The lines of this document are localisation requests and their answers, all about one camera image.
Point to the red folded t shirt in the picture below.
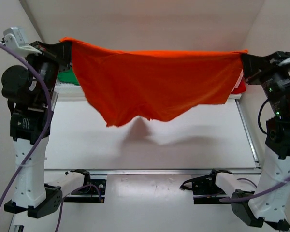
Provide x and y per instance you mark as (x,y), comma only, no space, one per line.
(240,89)

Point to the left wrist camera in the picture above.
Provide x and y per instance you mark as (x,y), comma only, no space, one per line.
(16,40)

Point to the green t shirt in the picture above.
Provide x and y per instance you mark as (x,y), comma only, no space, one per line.
(68,77)

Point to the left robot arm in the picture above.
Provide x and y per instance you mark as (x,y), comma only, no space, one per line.
(31,98)

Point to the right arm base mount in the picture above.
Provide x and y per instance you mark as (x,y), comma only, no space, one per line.
(204,188)

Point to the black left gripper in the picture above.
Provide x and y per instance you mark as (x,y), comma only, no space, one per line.
(65,47)

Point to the orange t shirt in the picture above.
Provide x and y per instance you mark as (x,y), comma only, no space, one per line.
(159,85)

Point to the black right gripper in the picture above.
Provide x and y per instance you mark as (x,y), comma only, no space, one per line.
(253,65)

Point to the pink folded t shirt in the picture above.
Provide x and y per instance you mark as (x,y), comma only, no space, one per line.
(239,80)

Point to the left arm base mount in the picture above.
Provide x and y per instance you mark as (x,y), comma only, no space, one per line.
(93,189)

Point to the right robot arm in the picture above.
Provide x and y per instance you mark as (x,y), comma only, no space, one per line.
(267,204)

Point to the white plastic basket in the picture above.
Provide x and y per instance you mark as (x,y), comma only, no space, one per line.
(68,88)

